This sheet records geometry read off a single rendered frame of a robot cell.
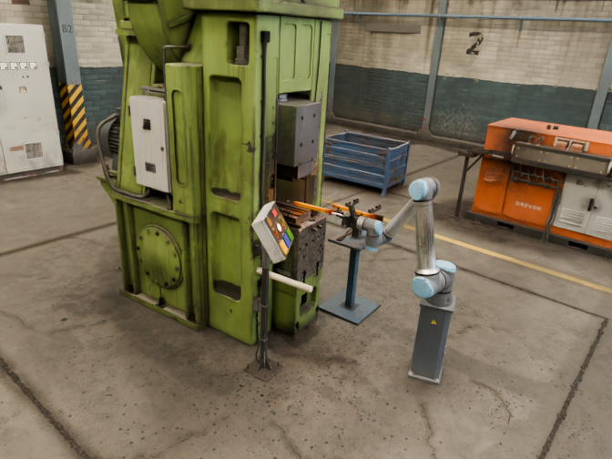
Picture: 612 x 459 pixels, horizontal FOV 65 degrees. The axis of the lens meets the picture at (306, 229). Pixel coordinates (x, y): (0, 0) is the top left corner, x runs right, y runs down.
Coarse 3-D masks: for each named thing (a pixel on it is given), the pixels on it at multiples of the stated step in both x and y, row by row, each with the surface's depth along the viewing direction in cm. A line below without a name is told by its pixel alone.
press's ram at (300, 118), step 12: (288, 108) 309; (300, 108) 309; (312, 108) 322; (288, 120) 312; (300, 120) 313; (312, 120) 326; (288, 132) 315; (300, 132) 316; (312, 132) 330; (288, 144) 318; (300, 144) 320; (312, 144) 334; (288, 156) 321; (300, 156) 324; (312, 156) 338
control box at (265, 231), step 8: (264, 208) 300; (272, 208) 298; (264, 216) 280; (272, 216) 292; (280, 216) 306; (256, 224) 277; (264, 224) 276; (272, 224) 286; (280, 224) 300; (256, 232) 279; (264, 232) 278; (272, 232) 281; (280, 232) 294; (264, 240) 280; (272, 240) 279; (272, 248) 281; (280, 248) 284; (288, 248) 295; (272, 256) 283; (280, 256) 283
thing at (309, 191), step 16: (320, 32) 332; (320, 64) 342; (320, 80) 347; (288, 96) 354; (304, 96) 346; (320, 96) 353; (320, 112) 359; (320, 128) 364; (320, 144) 372; (320, 160) 378; (320, 176) 385; (288, 192) 381; (304, 192) 372; (320, 192) 392
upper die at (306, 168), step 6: (312, 162) 340; (282, 168) 333; (288, 168) 330; (294, 168) 327; (300, 168) 328; (306, 168) 335; (312, 168) 342; (282, 174) 334; (288, 174) 331; (294, 174) 328; (300, 174) 330; (306, 174) 337
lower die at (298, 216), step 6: (276, 204) 359; (288, 204) 362; (282, 210) 350; (288, 210) 350; (294, 210) 350; (300, 210) 349; (294, 216) 343; (300, 216) 344; (306, 216) 352; (294, 222) 341; (300, 222) 346
